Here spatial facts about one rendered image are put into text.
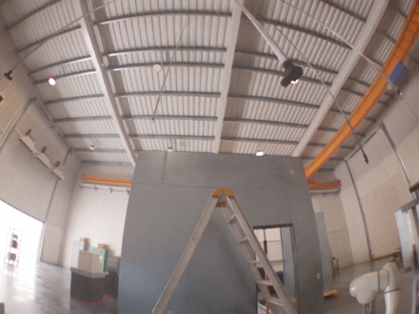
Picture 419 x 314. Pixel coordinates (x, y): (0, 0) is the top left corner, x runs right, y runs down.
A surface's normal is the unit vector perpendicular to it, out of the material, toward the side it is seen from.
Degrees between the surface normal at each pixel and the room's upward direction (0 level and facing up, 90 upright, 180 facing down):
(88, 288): 90
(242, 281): 90
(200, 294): 90
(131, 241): 90
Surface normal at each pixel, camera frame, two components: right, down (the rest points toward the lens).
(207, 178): 0.07, -0.55
